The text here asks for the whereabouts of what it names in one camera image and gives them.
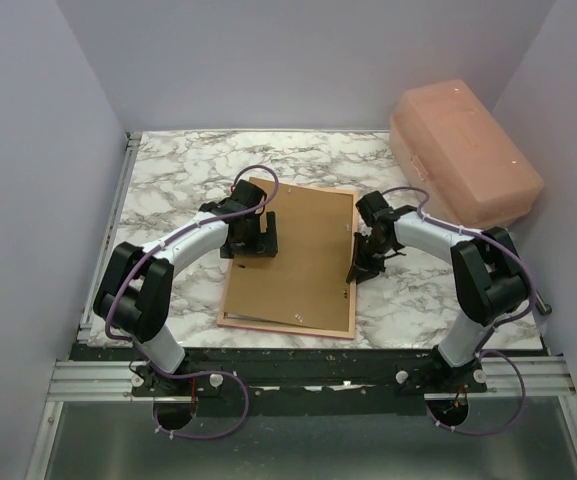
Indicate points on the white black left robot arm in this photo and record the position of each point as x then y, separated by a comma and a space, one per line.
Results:
135, 292

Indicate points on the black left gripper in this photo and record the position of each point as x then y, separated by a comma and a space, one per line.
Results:
264, 245

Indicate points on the aluminium front rail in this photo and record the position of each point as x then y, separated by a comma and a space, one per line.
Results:
74, 381

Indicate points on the black metal table clamp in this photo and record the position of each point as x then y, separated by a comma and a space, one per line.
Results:
543, 308

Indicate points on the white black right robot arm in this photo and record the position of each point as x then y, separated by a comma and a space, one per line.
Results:
488, 277

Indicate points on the pink wooden picture frame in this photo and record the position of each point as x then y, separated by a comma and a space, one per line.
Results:
338, 330

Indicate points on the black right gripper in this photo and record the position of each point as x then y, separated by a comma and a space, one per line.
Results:
362, 269

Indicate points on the brown cardboard backing board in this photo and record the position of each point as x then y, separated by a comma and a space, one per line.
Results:
293, 255

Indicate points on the translucent pink plastic box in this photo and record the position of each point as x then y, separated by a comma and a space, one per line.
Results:
446, 142

